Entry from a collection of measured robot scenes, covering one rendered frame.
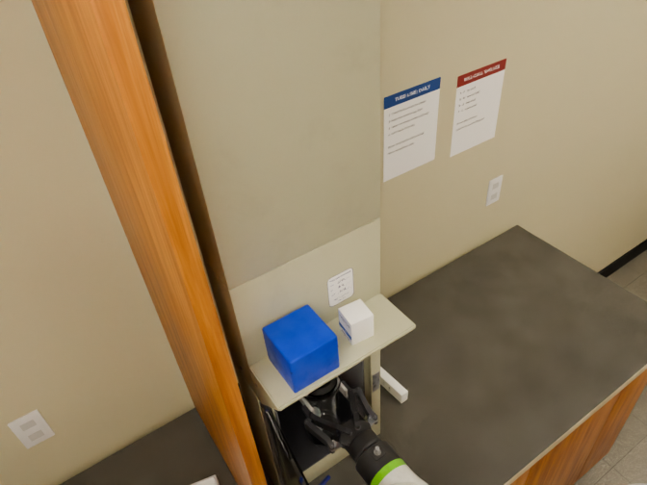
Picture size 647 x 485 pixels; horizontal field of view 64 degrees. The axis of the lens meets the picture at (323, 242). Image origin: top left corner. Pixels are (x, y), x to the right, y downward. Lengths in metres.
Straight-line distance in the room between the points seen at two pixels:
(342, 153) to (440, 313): 1.10
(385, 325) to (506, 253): 1.15
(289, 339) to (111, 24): 0.59
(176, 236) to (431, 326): 1.29
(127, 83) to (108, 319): 0.91
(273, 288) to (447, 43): 0.93
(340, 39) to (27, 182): 0.68
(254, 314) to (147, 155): 0.43
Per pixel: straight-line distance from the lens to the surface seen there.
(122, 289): 1.35
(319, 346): 0.92
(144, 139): 0.59
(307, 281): 0.96
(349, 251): 0.98
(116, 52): 0.56
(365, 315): 1.00
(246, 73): 0.72
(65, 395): 1.53
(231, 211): 0.79
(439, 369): 1.72
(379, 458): 1.21
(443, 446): 1.58
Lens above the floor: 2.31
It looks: 40 degrees down
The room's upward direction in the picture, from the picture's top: 5 degrees counter-clockwise
